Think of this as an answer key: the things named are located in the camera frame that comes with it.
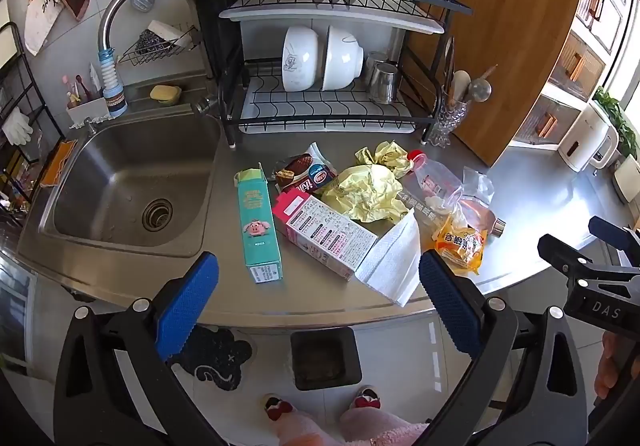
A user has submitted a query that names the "black wire sponge basket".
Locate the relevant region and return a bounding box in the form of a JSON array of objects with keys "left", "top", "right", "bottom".
[{"left": 117, "top": 26, "right": 201, "bottom": 68}]

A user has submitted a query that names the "clear pink pouch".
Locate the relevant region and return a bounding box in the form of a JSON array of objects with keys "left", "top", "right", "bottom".
[{"left": 452, "top": 167, "right": 507, "bottom": 239}]

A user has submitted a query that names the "orange snack wrapper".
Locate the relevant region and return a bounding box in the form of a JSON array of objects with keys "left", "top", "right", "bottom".
[{"left": 432, "top": 213, "right": 488, "bottom": 275}]

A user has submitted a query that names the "white bowl with drawing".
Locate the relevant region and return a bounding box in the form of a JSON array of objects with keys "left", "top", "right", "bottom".
[{"left": 281, "top": 26, "right": 321, "bottom": 92}]

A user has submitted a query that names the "white paper towel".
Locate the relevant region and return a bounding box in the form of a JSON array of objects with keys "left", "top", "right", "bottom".
[{"left": 355, "top": 208, "right": 422, "bottom": 307}]

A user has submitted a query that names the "steel wool scrubber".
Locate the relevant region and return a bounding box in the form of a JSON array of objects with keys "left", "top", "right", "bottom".
[{"left": 136, "top": 30, "right": 176, "bottom": 57}]

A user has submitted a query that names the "steel ladle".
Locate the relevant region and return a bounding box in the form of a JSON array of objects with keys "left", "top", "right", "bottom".
[{"left": 467, "top": 78, "right": 492, "bottom": 104}]

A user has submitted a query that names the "person's left leg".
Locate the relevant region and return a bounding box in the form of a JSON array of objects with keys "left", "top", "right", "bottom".
[{"left": 272, "top": 413, "right": 346, "bottom": 446}]

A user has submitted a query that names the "white toothbrush holder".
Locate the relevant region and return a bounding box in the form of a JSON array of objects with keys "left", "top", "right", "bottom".
[{"left": 65, "top": 96, "right": 108, "bottom": 127}]

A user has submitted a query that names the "black wire shelf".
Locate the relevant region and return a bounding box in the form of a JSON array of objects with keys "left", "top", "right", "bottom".
[{"left": 0, "top": 20, "right": 56, "bottom": 207}]

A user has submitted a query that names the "white glove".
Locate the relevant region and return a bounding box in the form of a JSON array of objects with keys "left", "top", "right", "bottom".
[{"left": 2, "top": 106, "right": 33, "bottom": 147}]

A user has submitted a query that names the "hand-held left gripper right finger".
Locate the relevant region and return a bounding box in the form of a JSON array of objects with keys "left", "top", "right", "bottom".
[{"left": 419, "top": 250, "right": 588, "bottom": 446}]

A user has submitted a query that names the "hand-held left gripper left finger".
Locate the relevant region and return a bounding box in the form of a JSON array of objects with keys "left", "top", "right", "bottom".
[{"left": 52, "top": 251, "right": 226, "bottom": 446}]

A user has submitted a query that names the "white cabinet with ribbed drawers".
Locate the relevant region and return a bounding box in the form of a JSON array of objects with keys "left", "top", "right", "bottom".
[{"left": 510, "top": 0, "right": 631, "bottom": 149}]

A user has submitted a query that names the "white sponge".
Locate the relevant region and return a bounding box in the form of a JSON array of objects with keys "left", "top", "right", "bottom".
[{"left": 147, "top": 20, "right": 183, "bottom": 40}]

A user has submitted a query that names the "glass utensil holder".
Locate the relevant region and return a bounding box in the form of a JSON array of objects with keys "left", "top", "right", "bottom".
[{"left": 427, "top": 96, "right": 468, "bottom": 147}]

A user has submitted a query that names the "yellow soap sponge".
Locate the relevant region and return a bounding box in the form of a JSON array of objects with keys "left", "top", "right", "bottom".
[{"left": 150, "top": 84, "right": 182, "bottom": 104}]

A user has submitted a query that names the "person's right hand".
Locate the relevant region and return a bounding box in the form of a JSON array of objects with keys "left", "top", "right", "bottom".
[{"left": 595, "top": 331, "right": 633, "bottom": 402}]

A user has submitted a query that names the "pink carton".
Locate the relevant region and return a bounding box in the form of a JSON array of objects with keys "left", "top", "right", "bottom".
[{"left": 272, "top": 188, "right": 378, "bottom": 281}]

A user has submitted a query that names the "teal carton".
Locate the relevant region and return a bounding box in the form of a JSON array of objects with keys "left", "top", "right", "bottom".
[{"left": 234, "top": 163, "right": 283, "bottom": 284}]

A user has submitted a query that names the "small yellow paper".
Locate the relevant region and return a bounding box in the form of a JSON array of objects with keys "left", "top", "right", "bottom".
[{"left": 355, "top": 141, "right": 413, "bottom": 179}]

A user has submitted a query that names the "orange cloth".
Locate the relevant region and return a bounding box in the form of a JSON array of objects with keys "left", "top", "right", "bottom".
[{"left": 40, "top": 140, "right": 78, "bottom": 187}]

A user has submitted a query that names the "red white slipper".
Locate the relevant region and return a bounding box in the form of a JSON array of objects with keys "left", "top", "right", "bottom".
[
  {"left": 257, "top": 393, "right": 296, "bottom": 422},
  {"left": 350, "top": 386, "right": 383, "bottom": 411}
]

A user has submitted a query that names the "wooden cutting board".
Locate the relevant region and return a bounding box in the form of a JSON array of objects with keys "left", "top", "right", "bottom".
[{"left": 402, "top": 0, "right": 586, "bottom": 167}]

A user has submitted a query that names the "clear plastic bottle red cap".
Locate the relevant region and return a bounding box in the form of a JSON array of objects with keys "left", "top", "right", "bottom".
[{"left": 400, "top": 150, "right": 476, "bottom": 227}]

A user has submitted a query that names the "wooden spoon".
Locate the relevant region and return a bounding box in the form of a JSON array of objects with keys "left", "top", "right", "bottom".
[{"left": 452, "top": 70, "right": 471, "bottom": 101}]

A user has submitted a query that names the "black trash bin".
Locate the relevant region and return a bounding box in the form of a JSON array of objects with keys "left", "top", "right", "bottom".
[{"left": 290, "top": 327, "right": 362, "bottom": 392}]

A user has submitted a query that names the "plain white bowl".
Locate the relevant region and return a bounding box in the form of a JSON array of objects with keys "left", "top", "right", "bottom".
[{"left": 320, "top": 24, "right": 365, "bottom": 91}]

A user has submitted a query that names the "white electric kettle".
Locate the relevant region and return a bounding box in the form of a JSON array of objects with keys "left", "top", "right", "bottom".
[{"left": 557, "top": 100, "right": 621, "bottom": 173}]

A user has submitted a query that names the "steel cup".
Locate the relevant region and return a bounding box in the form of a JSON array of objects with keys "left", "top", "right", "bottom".
[
  {"left": 364, "top": 52, "right": 388, "bottom": 81},
  {"left": 370, "top": 63, "right": 400, "bottom": 105}
]

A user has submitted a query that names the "black wire dish rack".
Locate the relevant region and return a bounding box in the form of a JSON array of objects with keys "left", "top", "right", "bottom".
[{"left": 195, "top": 0, "right": 473, "bottom": 149}]

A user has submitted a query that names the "bundle of chopsticks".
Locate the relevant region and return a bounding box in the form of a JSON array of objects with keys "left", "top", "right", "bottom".
[{"left": 442, "top": 38, "right": 457, "bottom": 96}]

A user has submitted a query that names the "stainless steel sink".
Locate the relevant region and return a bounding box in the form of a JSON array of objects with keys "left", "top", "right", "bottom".
[{"left": 20, "top": 113, "right": 223, "bottom": 259}]

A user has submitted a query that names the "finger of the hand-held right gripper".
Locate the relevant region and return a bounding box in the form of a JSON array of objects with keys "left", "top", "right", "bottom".
[
  {"left": 588, "top": 215, "right": 640, "bottom": 267},
  {"left": 537, "top": 233, "right": 640, "bottom": 295}
]

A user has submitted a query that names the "large yellow paper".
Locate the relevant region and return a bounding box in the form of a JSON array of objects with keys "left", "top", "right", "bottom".
[{"left": 320, "top": 165, "right": 416, "bottom": 223}]

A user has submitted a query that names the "green potted plant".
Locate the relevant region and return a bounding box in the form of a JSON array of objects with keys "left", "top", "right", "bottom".
[{"left": 592, "top": 86, "right": 640, "bottom": 157}]

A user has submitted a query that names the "white box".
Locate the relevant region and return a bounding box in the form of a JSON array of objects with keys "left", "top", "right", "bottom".
[{"left": 612, "top": 156, "right": 640, "bottom": 204}]

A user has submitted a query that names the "dark ice cream wrapper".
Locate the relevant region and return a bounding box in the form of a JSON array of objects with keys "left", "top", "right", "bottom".
[{"left": 272, "top": 142, "right": 338, "bottom": 194}]

